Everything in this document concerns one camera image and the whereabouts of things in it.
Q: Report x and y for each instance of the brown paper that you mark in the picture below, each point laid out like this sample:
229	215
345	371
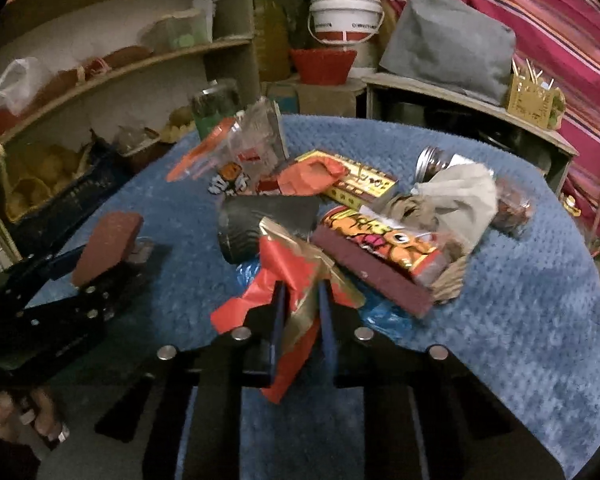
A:
418	214

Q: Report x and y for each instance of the blue quilted table cloth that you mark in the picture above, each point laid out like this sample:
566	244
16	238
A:
522	312

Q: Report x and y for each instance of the yellow egg carton tray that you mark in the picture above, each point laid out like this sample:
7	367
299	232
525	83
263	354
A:
180	122

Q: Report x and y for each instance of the green leafy vegetable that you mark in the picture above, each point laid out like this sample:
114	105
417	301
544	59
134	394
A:
558	109

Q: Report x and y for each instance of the yellow plastic utensil basket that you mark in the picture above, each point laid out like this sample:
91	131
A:
530	95

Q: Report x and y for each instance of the clear plastic storage box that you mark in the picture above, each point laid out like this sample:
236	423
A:
177	31

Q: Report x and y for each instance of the large oil jug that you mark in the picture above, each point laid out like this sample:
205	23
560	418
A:
271	40

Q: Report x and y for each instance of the person's hand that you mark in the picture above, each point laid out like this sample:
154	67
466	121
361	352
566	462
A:
37	412

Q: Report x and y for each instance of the dark blue plastic crate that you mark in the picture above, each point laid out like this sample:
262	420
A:
49	224

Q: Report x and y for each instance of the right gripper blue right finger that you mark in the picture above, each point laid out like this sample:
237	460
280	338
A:
426	415

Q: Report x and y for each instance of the maroon scouring sponge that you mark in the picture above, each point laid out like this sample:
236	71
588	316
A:
110	243

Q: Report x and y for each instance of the clear orange snack wrapper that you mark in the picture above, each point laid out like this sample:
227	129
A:
239	154

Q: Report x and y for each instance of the clear jar of dried fruit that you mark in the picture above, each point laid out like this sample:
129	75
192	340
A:
515	207

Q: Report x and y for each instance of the wooden shelf unit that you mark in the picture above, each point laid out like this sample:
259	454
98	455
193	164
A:
104	82

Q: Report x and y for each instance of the green label tea jar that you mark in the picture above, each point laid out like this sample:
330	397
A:
210	105

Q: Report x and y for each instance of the grey fabric cover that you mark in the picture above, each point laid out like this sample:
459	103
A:
454	46

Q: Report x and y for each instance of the yellow cap oil bottle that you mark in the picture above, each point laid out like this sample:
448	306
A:
570	205

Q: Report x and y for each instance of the white plastic bag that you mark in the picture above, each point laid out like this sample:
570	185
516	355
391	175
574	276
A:
20	82

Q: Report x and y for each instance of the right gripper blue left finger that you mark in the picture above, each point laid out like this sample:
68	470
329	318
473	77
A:
196	427

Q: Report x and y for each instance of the white plastic bucket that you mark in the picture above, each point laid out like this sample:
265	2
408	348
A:
348	25

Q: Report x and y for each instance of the grey side table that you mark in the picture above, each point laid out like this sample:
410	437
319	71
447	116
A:
411	102

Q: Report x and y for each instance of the orange cloth piece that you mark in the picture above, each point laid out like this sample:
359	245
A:
311	176

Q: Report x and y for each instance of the red gold foil wrapper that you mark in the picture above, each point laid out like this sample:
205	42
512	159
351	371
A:
300	266

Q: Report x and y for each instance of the yellow red carton box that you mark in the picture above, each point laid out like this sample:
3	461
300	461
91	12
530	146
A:
363	186

